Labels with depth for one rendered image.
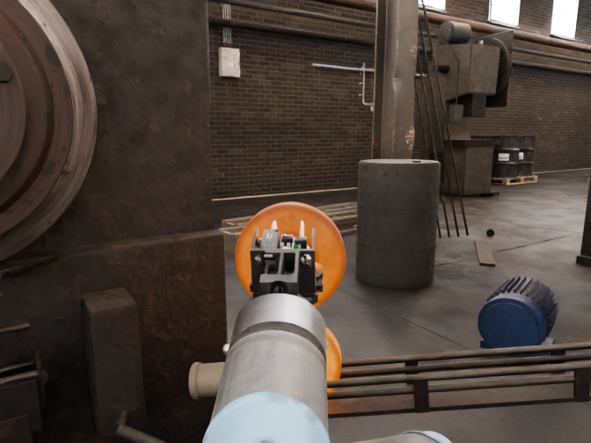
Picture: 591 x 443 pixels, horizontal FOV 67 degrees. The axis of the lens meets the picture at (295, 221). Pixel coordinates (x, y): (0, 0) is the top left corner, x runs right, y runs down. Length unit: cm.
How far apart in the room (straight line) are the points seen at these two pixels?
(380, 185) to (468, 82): 528
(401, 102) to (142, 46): 392
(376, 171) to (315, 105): 536
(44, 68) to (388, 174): 257
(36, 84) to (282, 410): 55
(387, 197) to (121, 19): 241
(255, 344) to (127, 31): 70
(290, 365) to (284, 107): 772
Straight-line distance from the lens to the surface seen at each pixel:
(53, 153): 74
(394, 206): 310
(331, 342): 75
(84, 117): 76
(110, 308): 81
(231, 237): 415
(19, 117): 67
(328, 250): 62
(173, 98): 95
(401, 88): 471
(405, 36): 479
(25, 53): 72
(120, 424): 86
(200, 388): 80
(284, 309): 41
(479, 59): 837
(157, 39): 96
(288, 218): 61
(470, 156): 821
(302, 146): 822
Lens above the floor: 108
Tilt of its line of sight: 11 degrees down
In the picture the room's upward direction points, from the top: straight up
